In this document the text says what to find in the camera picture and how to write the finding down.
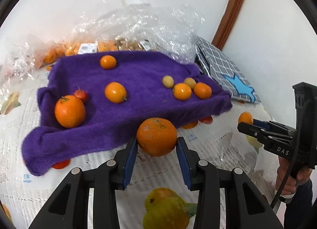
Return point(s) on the small orange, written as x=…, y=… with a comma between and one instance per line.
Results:
x=244, y=117
x=108, y=62
x=202, y=90
x=182, y=91

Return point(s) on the small clear plastic bag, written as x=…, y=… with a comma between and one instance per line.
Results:
x=22, y=55

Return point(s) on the brown wooden door frame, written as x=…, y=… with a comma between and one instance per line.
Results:
x=232, y=6

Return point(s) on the pile of bagged brown fruits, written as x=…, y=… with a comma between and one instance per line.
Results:
x=131, y=44

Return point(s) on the medium orange with stem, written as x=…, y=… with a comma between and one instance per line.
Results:
x=115, y=92

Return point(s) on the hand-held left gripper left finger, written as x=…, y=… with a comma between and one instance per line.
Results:
x=130, y=164

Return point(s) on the small red fruit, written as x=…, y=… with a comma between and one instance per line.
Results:
x=81, y=95

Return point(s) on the large clear plastic bag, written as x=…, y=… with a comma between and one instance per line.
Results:
x=153, y=23

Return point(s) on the pile of bagged oranges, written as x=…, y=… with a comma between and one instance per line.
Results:
x=69, y=49

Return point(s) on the person's right hand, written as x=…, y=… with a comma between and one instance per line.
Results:
x=304, y=173

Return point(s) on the small yellow round fruit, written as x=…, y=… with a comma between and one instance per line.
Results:
x=190, y=82
x=168, y=81

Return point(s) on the purple towel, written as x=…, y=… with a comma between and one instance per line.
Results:
x=138, y=78

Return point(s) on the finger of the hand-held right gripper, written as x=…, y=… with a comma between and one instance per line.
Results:
x=252, y=131
x=268, y=125

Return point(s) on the large smooth orange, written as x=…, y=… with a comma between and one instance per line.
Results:
x=69, y=112

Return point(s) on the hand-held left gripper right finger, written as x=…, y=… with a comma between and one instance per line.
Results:
x=184, y=167

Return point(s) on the person's right forearm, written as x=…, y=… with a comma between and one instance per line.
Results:
x=299, y=206

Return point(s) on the large bumpy orange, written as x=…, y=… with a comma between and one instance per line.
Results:
x=156, y=137

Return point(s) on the grey checked cloth blue star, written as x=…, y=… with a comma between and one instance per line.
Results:
x=223, y=70

